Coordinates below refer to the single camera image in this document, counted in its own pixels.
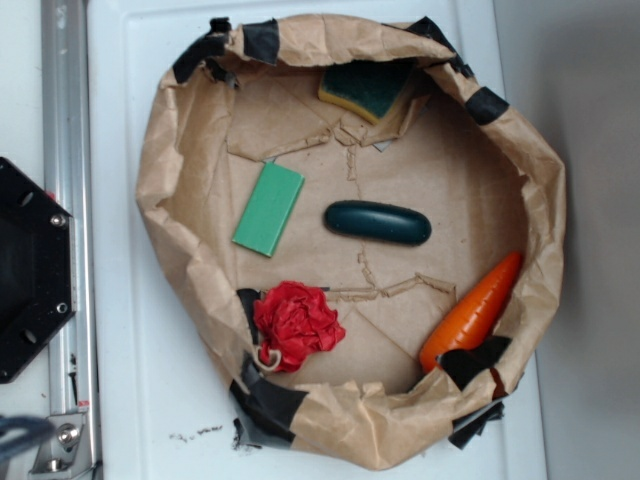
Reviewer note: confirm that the orange plastic carrot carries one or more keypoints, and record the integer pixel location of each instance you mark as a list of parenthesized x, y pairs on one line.
[(470, 321)]

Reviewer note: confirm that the brown paper bag bin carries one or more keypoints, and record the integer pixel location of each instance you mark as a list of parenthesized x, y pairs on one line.
[(451, 149)]

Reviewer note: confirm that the dark green oval cucumber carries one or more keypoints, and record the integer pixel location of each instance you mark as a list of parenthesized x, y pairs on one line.
[(377, 221)]

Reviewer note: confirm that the green rectangular block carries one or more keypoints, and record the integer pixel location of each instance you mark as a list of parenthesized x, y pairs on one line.
[(268, 209)]

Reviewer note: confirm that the red crumpled paper ball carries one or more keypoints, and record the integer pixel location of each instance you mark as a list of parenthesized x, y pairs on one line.
[(295, 321)]

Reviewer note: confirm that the green and yellow sponge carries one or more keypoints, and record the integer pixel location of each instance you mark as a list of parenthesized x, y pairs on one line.
[(368, 89)]

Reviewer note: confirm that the white tray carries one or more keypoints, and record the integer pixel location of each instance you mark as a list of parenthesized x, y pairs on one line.
[(164, 412)]

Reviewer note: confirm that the aluminium frame rail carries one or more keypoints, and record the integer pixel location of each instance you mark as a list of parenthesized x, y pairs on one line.
[(75, 450)]

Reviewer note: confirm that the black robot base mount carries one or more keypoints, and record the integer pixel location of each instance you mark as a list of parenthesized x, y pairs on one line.
[(36, 270)]

